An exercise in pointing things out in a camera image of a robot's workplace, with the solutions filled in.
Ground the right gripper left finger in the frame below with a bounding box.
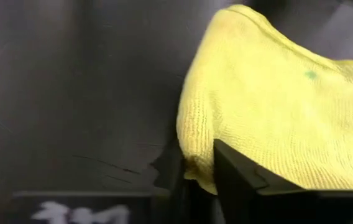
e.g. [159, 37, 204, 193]
[155, 148, 224, 224]

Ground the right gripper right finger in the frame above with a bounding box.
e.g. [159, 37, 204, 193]
[213, 138, 321, 224]

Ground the green microfiber towel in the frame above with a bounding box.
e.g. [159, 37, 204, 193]
[176, 3, 353, 196]

